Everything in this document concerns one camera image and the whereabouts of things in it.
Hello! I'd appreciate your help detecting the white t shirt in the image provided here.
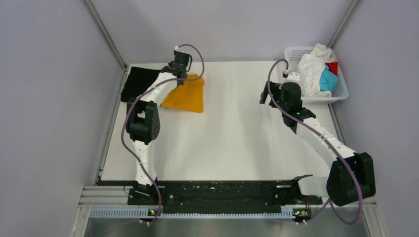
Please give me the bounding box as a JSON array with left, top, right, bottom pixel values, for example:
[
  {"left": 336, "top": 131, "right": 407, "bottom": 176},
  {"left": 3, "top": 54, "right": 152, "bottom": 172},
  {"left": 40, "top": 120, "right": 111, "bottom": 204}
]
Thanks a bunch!
[{"left": 297, "top": 43, "right": 335, "bottom": 97}]

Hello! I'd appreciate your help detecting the white slotted cable duct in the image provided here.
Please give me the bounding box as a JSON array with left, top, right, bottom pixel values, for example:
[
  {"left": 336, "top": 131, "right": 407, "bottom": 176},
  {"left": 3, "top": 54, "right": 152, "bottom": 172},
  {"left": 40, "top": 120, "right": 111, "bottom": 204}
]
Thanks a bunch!
[{"left": 90, "top": 207, "right": 310, "bottom": 220}]

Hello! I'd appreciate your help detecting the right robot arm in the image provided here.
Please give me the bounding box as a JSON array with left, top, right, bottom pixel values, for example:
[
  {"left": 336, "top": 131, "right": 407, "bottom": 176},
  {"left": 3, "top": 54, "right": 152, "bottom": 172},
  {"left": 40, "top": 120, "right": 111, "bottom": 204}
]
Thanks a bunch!
[{"left": 259, "top": 81, "right": 376, "bottom": 206}]

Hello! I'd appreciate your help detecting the orange t shirt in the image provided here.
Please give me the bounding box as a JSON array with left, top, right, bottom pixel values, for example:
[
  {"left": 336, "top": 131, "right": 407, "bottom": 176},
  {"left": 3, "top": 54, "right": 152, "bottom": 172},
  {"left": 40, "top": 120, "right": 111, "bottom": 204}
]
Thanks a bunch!
[{"left": 161, "top": 78, "right": 205, "bottom": 113}]

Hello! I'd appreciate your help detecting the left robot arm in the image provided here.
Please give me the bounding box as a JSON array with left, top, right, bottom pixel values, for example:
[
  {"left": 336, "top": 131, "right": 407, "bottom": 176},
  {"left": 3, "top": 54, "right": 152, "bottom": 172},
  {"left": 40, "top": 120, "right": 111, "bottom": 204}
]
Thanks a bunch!
[{"left": 121, "top": 50, "right": 193, "bottom": 204}]

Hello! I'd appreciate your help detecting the aluminium frame rail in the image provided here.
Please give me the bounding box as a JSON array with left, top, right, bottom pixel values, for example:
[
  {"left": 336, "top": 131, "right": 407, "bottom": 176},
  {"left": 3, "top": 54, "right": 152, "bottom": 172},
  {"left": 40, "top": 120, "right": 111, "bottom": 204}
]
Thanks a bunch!
[{"left": 79, "top": 186, "right": 131, "bottom": 207}]

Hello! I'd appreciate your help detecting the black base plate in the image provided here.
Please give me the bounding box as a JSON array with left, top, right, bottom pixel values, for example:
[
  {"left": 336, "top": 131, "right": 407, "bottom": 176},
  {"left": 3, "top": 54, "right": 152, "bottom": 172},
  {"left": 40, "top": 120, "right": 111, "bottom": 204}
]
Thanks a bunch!
[{"left": 127, "top": 180, "right": 323, "bottom": 214}]

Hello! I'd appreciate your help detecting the folded black t shirt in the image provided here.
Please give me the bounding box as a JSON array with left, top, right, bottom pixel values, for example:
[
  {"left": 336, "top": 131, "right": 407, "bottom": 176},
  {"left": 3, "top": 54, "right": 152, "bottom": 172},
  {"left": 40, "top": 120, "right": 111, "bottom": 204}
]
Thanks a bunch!
[{"left": 121, "top": 67, "right": 160, "bottom": 102}]

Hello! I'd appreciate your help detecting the white plastic basket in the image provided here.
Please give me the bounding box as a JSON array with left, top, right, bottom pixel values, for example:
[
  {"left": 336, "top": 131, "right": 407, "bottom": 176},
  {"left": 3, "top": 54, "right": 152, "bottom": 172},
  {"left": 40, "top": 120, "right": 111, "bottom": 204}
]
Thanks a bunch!
[{"left": 284, "top": 46, "right": 349, "bottom": 104}]

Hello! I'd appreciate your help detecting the red t shirt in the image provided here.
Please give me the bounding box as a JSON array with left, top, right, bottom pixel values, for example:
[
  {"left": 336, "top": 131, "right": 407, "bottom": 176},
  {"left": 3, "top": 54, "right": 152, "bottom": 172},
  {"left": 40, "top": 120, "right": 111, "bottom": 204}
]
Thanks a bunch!
[{"left": 326, "top": 61, "right": 338, "bottom": 77}]

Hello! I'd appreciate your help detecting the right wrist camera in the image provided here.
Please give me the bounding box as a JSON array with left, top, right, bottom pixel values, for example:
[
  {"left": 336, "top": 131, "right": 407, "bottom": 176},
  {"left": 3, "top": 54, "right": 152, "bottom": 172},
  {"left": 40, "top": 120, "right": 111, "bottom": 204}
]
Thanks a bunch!
[{"left": 283, "top": 71, "right": 300, "bottom": 84}]

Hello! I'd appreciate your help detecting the light blue t shirt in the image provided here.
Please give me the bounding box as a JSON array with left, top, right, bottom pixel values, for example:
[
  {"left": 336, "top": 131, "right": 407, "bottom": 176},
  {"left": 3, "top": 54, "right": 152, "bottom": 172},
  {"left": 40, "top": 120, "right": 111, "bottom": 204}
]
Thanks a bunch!
[{"left": 319, "top": 66, "right": 339, "bottom": 92}]

